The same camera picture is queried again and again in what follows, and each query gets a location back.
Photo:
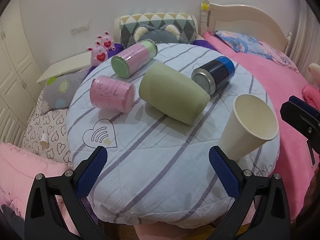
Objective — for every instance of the small white cup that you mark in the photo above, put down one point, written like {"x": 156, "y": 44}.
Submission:
{"x": 44, "y": 141}

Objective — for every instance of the striped round cushion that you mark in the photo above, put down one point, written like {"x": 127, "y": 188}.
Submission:
{"x": 160, "y": 160}

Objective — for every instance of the dark blue metal can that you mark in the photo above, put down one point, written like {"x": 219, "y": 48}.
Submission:
{"x": 220, "y": 72}

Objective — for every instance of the triangle pattern cushion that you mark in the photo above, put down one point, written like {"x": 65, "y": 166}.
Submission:
{"x": 155, "y": 17}

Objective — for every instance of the pink rabbit plush toy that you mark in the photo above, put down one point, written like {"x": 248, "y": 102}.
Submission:
{"x": 107, "y": 41}
{"x": 98, "y": 56}

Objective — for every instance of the pale curtain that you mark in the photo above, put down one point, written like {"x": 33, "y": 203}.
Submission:
{"x": 307, "y": 30}

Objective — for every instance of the purple cloth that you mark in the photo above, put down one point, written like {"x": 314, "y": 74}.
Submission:
{"x": 117, "y": 48}

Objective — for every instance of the white paper cup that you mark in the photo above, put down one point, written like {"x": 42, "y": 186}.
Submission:
{"x": 240, "y": 135}

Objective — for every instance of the pink cup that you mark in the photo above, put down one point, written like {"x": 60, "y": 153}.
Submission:
{"x": 110, "y": 92}

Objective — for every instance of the grey flower print pillow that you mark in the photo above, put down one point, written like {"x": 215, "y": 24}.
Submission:
{"x": 62, "y": 90}

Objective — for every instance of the grey bear plush pillow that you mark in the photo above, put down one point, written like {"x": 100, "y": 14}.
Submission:
{"x": 155, "y": 35}

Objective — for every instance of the pink quilt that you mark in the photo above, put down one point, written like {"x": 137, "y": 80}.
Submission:
{"x": 25, "y": 162}

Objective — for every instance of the blue cartoon print pillow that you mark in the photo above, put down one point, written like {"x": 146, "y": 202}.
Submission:
{"x": 240, "y": 42}

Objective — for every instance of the pink bed sheet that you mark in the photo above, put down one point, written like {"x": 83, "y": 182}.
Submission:
{"x": 282, "y": 80}

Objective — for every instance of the yellow star ornament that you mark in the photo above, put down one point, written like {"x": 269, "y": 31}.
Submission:
{"x": 205, "y": 6}

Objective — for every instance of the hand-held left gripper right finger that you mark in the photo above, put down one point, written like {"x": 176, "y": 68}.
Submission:
{"x": 220, "y": 162}

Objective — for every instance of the pink can with green lid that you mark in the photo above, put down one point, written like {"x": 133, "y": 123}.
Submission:
{"x": 135, "y": 57}

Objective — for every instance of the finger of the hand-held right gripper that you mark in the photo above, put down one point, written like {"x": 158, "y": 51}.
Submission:
{"x": 300, "y": 120}

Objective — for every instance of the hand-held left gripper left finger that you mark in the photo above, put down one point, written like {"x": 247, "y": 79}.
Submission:
{"x": 96, "y": 160}

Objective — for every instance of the cream white board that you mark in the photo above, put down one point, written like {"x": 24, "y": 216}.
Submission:
{"x": 65, "y": 67}

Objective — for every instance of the heart print pillow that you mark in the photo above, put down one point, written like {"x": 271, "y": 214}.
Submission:
{"x": 50, "y": 130}

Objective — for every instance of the cream bed headboard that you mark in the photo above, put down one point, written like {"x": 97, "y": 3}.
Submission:
{"x": 240, "y": 17}

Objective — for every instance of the white wall socket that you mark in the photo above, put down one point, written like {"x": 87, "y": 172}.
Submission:
{"x": 80, "y": 29}

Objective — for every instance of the white wardrobe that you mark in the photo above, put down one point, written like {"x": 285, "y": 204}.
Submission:
{"x": 15, "y": 67}

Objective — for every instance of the person's right forearm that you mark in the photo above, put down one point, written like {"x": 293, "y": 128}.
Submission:
{"x": 312, "y": 197}

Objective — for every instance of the olive green cup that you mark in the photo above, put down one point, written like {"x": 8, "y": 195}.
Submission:
{"x": 170, "y": 92}

